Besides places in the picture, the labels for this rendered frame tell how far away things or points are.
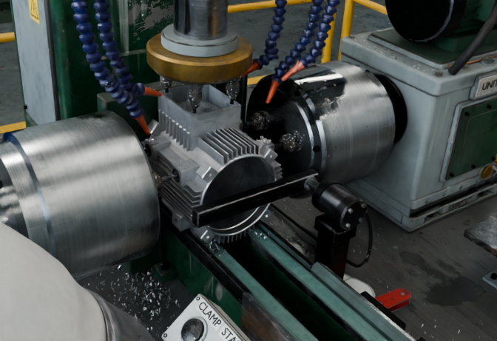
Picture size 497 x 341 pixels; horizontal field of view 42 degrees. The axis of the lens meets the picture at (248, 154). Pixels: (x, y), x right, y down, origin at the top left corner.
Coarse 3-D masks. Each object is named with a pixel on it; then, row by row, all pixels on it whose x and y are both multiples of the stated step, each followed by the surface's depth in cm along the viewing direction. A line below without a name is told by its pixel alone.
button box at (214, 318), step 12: (192, 300) 78; (204, 300) 77; (192, 312) 77; (204, 312) 76; (216, 312) 75; (180, 324) 76; (204, 324) 74; (216, 324) 74; (228, 324) 73; (168, 336) 76; (180, 336) 75; (204, 336) 74; (216, 336) 73; (228, 336) 72; (240, 336) 73
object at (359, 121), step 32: (320, 64) 127; (352, 64) 127; (256, 96) 128; (288, 96) 119; (320, 96) 116; (352, 96) 119; (384, 96) 125; (256, 128) 125; (288, 128) 121; (320, 128) 114; (352, 128) 118; (384, 128) 122; (288, 160) 123; (320, 160) 116; (352, 160) 120; (384, 160) 130
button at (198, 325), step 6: (192, 318) 75; (186, 324) 75; (192, 324) 75; (198, 324) 74; (186, 330) 75; (192, 330) 74; (198, 330) 74; (186, 336) 74; (192, 336) 74; (198, 336) 74
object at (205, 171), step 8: (152, 120) 117; (152, 128) 116; (160, 128) 116; (264, 144) 111; (264, 152) 110; (272, 152) 110; (272, 160) 111; (200, 168) 104; (208, 168) 103; (200, 176) 103; (208, 176) 104; (264, 216) 116; (200, 232) 109; (208, 232) 109; (208, 240) 110
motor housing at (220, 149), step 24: (216, 144) 107; (240, 144) 107; (168, 168) 111; (216, 168) 105; (240, 168) 122; (264, 168) 114; (168, 192) 111; (192, 192) 105; (216, 192) 123; (240, 216) 117; (216, 240) 113
